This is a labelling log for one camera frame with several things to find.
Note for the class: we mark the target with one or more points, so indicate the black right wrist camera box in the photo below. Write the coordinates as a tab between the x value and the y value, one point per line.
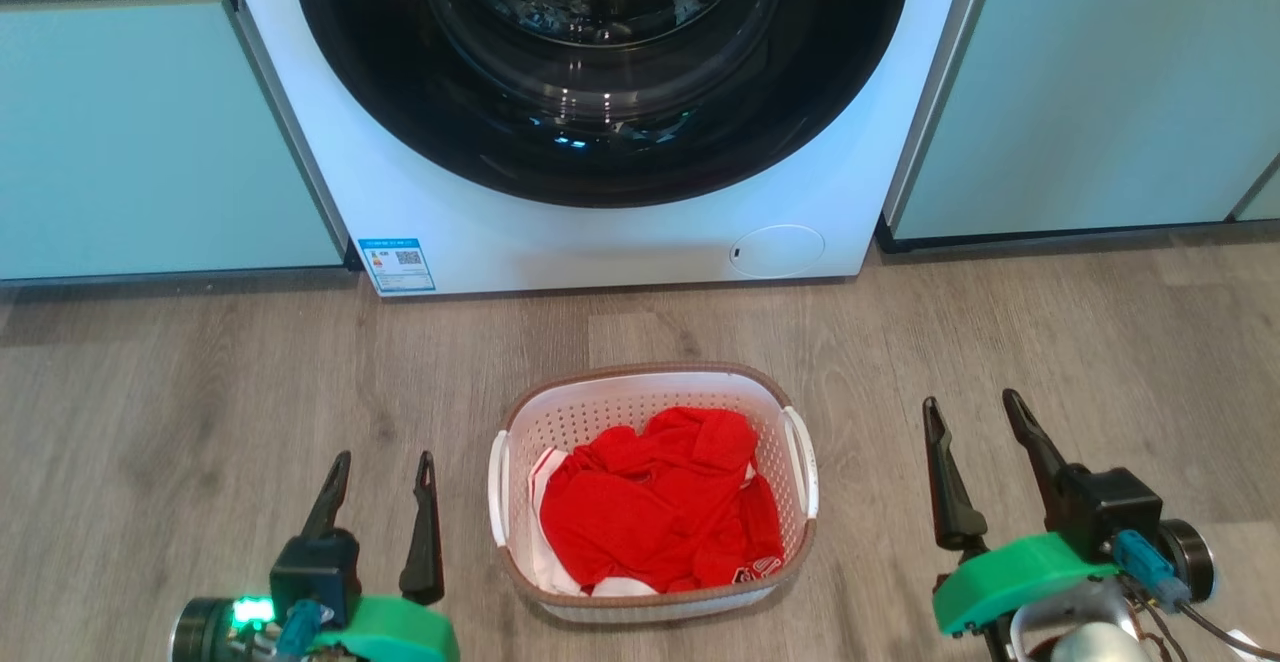
1110	507

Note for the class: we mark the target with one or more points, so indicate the red shirt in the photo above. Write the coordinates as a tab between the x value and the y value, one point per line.
650	512

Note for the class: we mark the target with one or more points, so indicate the round black glass washer door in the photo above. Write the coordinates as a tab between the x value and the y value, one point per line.
600	62

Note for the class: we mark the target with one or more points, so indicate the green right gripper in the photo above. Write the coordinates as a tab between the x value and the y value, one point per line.
1010	577

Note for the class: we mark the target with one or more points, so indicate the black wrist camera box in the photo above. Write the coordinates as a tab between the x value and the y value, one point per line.
315	572
1110	507

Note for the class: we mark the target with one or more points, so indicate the pale green cabinet door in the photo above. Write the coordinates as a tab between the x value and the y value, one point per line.
140	142
1100	82
1265	197

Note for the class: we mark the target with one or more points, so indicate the white front-load washing machine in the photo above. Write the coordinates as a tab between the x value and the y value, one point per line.
600	242

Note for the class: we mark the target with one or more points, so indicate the blue energy label sticker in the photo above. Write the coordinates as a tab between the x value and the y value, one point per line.
397	265

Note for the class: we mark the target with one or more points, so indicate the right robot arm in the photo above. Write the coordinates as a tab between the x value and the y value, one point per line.
1100	622

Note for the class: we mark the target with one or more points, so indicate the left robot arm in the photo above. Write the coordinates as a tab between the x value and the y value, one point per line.
215	632

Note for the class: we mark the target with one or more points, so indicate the round white filter cover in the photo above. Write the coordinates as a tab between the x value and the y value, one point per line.
777	251

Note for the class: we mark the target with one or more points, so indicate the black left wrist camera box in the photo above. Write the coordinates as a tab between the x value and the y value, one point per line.
315	572

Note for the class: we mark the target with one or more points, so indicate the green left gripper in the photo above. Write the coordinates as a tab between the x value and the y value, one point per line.
395	632

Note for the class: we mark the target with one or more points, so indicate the white perforated laundry basket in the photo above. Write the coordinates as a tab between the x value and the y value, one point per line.
640	397

